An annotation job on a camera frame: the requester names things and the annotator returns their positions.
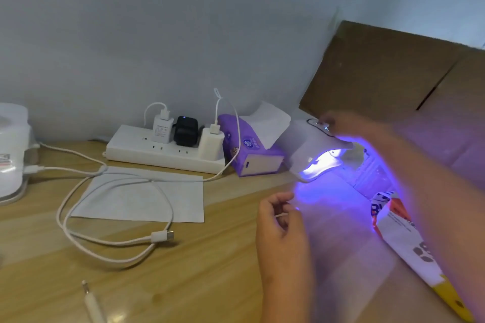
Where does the person's left hand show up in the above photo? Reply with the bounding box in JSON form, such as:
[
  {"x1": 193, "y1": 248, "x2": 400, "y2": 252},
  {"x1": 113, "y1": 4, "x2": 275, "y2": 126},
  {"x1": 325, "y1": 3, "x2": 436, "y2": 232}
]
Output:
[{"x1": 255, "y1": 191, "x2": 316, "y2": 291}]

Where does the person's right hand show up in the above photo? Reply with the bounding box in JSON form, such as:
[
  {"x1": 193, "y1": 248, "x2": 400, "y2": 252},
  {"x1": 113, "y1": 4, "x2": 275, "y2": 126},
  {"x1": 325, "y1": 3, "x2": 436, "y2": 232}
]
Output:
[{"x1": 318, "y1": 110, "x2": 396, "y2": 145}]

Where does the person's right forearm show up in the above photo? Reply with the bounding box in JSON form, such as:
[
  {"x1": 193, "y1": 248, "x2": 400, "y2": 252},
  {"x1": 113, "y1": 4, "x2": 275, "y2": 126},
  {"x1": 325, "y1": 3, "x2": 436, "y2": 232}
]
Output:
[{"x1": 373, "y1": 122, "x2": 485, "y2": 257}]

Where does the person's left forearm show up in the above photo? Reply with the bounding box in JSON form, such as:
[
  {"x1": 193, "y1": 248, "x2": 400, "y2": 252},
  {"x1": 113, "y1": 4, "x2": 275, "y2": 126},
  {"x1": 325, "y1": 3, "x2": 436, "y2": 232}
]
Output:
[{"x1": 262, "y1": 280, "x2": 317, "y2": 323}]

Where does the white nail curing lamp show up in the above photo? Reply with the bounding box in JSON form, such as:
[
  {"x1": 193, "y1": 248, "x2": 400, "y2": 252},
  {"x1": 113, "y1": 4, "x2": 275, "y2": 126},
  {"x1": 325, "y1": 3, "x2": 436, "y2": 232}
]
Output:
[{"x1": 285, "y1": 118, "x2": 365, "y2": 184}]

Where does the purple tissue pack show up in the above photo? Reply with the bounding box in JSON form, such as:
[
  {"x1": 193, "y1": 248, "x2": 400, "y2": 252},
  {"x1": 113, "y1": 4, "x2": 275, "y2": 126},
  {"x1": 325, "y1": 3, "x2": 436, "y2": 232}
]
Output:
[{"x1": 217, "y1": 113, "x2": 286, "y2": 178}]

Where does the white tissue sheet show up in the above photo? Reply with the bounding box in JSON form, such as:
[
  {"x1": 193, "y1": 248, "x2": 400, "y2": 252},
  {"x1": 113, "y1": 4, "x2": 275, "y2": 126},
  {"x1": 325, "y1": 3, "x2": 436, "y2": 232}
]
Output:
[{"x1": 240, "y1": 101, "x2": 292, "y2": 148}]

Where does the brown cardboard box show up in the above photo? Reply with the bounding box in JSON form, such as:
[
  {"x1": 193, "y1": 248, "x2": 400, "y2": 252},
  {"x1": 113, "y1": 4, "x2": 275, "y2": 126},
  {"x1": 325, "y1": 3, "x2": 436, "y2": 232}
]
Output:
[{"x1": 299, "y1": 20, "x2": 485, "y2": 198}]

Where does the plain white charger plug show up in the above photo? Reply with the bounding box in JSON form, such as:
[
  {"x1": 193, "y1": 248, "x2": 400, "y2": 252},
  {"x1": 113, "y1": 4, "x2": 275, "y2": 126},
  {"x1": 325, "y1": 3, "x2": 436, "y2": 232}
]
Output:
[{"x1": 198, "y1": 123, "x2": 225, "y2": 163}]

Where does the black charger plug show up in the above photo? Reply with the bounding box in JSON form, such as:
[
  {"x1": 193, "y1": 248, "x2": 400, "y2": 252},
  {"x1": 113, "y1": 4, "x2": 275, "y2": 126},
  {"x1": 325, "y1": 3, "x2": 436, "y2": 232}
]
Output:
[{"x1": 173, "y1": 116, "x2": 200, "y2": 148}]

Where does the white paper sheet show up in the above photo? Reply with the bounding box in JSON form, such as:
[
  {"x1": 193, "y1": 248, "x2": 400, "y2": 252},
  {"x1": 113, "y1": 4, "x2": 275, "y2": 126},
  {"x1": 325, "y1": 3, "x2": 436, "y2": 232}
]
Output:
[{"x1": 70, "y1": 166, "x2": 205, "y2": 224}]

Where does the white orange snack bag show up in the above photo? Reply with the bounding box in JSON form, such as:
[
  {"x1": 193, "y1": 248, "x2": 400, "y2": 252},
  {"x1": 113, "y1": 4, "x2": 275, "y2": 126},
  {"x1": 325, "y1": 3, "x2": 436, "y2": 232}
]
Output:
[{"x1": 371, "y1": 190, "x2": 485, "y2": 323}]

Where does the white power strip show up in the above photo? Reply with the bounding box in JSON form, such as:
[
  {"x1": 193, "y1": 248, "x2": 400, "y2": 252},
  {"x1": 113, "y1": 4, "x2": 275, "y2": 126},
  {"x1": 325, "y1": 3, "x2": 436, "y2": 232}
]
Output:
[{"x1": 105, "y1": 124, "x2": 227, "y2": 175}]

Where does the white labelled charger plug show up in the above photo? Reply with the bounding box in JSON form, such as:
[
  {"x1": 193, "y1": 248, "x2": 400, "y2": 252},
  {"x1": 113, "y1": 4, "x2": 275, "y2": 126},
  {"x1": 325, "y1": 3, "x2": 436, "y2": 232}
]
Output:
[{"x1": 151, "y1": 109, "x2": 174, "y2": 144}]

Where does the small white plug connector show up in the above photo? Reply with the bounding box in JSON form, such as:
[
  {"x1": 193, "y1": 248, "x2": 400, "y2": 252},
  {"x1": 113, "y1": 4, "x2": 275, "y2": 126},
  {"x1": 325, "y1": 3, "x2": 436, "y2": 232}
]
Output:
[{"x1": 81, "y1": 280, "x2": 107, "y2": 323}]

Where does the white plastic appliance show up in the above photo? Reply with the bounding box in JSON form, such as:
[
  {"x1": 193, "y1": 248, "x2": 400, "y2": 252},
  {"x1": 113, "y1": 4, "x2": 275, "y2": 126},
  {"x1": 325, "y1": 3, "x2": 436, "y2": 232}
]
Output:
[{"x1": 0, "y1": 102, "x2": 41, "y2": 207}]

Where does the short white charger cable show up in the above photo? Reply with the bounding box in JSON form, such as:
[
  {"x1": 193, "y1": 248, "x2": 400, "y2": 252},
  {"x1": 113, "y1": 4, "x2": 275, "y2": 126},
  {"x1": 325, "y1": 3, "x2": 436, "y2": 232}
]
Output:
[{"x1": 143, "y1": 102, "x2": 167, "y2": 128}]

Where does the long white charging cable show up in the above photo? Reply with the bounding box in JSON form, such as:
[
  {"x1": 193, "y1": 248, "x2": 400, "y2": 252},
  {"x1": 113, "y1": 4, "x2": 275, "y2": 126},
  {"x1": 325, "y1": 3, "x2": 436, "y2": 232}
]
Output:
[{"x1": 56, "y1": 88, "x2": 242, "y2": 270}]

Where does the white appliance cable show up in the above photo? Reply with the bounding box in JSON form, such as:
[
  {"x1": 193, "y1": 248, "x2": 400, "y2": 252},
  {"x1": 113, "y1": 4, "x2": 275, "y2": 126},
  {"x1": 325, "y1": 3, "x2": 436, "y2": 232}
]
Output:
[{"x1": 23, "y1": 142, "x2": 107, "y2": 177}]

